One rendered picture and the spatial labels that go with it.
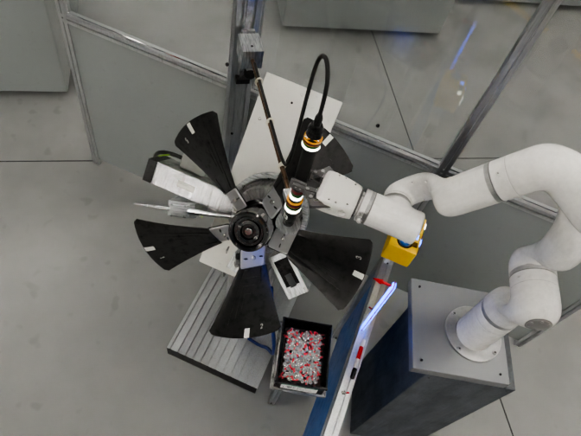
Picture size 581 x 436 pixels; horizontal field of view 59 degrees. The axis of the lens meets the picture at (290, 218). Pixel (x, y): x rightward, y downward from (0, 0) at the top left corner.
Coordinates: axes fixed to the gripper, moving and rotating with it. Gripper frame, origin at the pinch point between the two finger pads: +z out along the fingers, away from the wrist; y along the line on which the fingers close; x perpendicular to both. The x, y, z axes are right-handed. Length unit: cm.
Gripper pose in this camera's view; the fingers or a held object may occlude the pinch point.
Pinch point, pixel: (301, 178)
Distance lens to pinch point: 128.1
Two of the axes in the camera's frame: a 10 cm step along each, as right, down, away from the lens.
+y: 3.7, -7.4, 5.6
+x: 1.8, -5.4, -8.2
